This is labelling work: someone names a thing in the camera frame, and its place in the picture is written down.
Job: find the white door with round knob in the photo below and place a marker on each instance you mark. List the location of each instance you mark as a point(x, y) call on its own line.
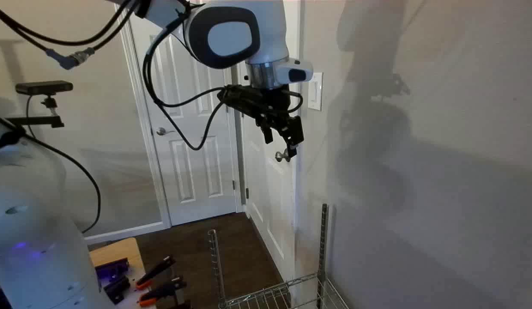
point(272, 200)

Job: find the small black box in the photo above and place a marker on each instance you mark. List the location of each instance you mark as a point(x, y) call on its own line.
point(119, 289)

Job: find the white door casing trim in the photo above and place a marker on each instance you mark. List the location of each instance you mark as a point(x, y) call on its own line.
point(299, 189)

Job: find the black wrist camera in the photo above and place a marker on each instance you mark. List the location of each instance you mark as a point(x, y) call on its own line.
point(237, 97)

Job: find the black orange spring clamp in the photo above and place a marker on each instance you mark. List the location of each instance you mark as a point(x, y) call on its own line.
point(164, 291)
point(157, 268)

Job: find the thin metal shelf post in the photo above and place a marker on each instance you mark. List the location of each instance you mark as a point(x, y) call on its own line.
point(217, 258)

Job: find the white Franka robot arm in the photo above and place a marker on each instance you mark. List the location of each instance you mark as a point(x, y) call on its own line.
point(232, 35)

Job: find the black stereo camera bar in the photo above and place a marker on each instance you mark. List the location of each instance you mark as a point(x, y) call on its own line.
point(43, 88)

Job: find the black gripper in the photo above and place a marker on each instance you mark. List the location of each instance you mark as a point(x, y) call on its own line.
point(275, 103)

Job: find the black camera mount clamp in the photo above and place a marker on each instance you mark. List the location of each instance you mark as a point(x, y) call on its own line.
point(45, 121)

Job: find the silver round door knob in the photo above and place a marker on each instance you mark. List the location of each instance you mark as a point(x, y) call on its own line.
point(280, 155)

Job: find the metal door hinge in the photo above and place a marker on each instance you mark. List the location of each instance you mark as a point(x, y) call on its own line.
point(234, 186)
point(246, 193)

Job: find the black box with purple glow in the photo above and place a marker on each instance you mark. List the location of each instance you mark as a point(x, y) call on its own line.
point(112, 268)

